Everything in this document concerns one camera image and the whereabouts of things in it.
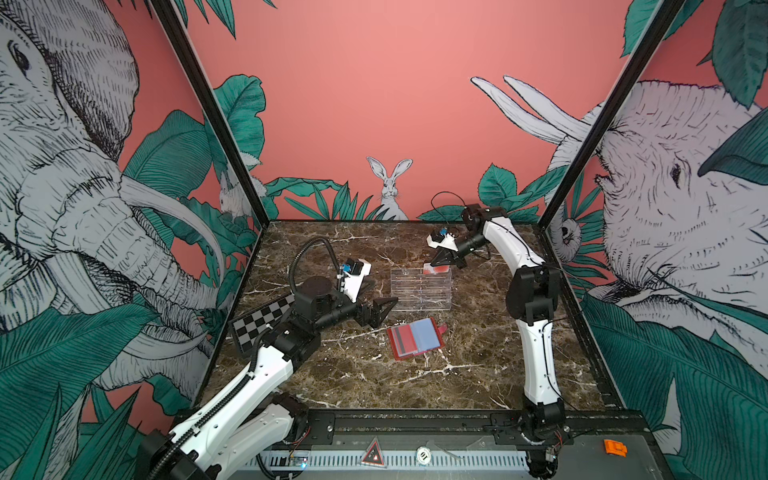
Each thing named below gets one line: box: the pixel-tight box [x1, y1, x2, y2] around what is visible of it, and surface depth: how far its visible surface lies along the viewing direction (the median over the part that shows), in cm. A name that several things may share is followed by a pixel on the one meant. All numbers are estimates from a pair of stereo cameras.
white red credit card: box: [423, 263, 450, 275], surface depth 96 cm
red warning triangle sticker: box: [360, 435, 387, 469], surface depth 71 cm
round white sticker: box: [416, 446, 431, 465], surface depth 71 cm
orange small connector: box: [603, 439, 628, 457], surface depth 72 cm
